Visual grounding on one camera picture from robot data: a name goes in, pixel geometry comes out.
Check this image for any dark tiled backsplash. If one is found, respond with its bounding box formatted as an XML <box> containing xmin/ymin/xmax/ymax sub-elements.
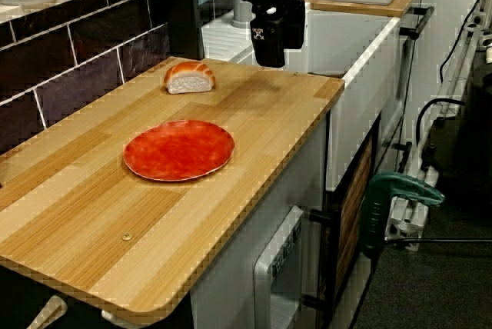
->
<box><xmin>0</xmin><ymin>0</ymin><xmax>172</xmax><ymax>153</ymax></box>

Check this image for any white toy kitchen cabinet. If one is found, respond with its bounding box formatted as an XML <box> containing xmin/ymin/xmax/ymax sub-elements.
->
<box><xmin>188</xmin><ymin>9</ymin><xmax>424</xmax><ymax>329</ymax></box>

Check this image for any red round plate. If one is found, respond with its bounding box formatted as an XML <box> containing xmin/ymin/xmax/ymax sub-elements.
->
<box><xmin>122</xmin><ymin>119</ymin><xmax>235</xmax><ymax>183</ymax></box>

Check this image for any aluminium frame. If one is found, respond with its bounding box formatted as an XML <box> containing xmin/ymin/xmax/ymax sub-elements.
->
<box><xmin>384</xmin><ymin>0</ymin><xmax>492</xmax><ymax>253</ymax></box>

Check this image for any pale plastic kitchen faucet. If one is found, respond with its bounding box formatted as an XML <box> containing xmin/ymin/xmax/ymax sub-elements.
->
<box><xmin>232</xmin><ymin>0</ymin><xmax>255</xmax><ymax>28</ymax></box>

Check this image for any black vertical panel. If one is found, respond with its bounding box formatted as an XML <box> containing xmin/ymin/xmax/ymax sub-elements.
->
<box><xmin>168</xmin><ymin>0</ymin><xmax>205</xmax><ymax>61</ymax></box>

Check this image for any thick black cable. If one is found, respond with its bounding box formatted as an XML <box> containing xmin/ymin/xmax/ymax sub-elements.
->
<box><xmin>416</xmin><ymin>97</ymin><xmax>467</xmax><ymax>168</ymax></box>

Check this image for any white toy oven door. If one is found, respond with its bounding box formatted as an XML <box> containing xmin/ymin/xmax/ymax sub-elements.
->
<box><xmin>252</xmin><ymin>205</ymin><xmax>309</xmax><ymax>329</ymax></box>

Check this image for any green clamp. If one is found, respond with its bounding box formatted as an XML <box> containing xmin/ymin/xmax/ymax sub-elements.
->
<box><xmin>361</xmin><ymin>173</ymin><xmax>447</xmax><ymax>261</ymax></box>

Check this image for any wooden crate front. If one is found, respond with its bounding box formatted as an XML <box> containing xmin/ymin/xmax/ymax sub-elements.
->
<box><xmin>326</xmin><ymin>113</ymin><xmax>382</xmax><ymax>307</ymax></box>

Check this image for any black oven handle bar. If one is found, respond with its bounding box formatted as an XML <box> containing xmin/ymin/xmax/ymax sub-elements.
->
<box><xmin>398</xmin><ymin>5</ymin><xmax>436</xmax><ymax>41</ymax></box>

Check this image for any white toy sink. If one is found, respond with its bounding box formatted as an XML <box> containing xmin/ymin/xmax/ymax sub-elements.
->
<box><xmin>201</xmin><ymin>2</ymin><xmax>403</xmax><ymax>191</ymax></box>

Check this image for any toy salmon nigiri sushi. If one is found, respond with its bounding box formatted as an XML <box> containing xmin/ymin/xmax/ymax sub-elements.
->
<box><xmin>164</xmin><ymin>61</ymin><xmax>216</xmax><ymax>95</ymax></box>

